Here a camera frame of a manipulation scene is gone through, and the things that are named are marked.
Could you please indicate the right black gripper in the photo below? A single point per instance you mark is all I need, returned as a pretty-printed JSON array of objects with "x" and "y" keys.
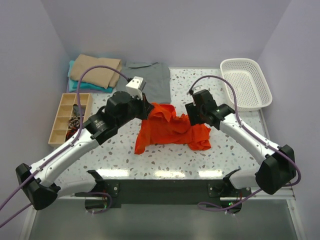
[{"x": 191, "y": 108}]

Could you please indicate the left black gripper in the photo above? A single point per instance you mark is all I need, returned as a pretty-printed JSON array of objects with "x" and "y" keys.
[{"x": 146, "y": 106}]

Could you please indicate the orange t-shirt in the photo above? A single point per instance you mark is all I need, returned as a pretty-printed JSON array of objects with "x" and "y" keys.
[{"x": 164, "y": 126}]

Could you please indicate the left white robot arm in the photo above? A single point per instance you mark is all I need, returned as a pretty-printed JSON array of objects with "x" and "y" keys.
[{"x": 37, "y": 180}]

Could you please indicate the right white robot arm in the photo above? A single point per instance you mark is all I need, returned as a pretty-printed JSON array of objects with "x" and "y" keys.
[{"x": 276, "y": 163}]

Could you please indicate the beige folded t-shirt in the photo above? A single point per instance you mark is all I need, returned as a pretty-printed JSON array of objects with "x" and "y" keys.
[{"x": 101, "y": 77}]

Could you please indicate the grey item in tray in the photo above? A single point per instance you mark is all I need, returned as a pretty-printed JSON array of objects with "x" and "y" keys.
[{"x": 75, "y": 110}]

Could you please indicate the grey folded t-shirt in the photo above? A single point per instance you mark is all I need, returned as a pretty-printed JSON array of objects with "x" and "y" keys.
[{"x": 157, "y": 77}]

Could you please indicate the black white patterned item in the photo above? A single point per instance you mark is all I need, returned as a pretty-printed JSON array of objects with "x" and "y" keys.
[{"x": 74, "y": 122}]

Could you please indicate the white plastic basket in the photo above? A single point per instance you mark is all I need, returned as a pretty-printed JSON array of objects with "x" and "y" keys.
[{"x": 249, "y": 83}]

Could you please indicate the teal folded t-shirt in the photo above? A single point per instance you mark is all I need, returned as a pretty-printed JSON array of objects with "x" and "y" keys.
[{"x": 84, "y": 86}]

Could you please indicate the red black patterned item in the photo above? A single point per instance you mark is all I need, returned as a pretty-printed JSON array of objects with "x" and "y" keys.
[{"x": 70, "y": 133}]

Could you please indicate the wooden compartment tray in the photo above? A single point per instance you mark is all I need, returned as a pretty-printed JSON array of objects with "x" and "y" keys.
[{"x": 60, "y": 125}]

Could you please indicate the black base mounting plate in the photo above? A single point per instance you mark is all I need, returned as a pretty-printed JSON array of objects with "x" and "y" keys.
[{"x": 161, "y": 192}]

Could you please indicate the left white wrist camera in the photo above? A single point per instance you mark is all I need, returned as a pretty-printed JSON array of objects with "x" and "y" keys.
[{"x": 135, "y": 87}]

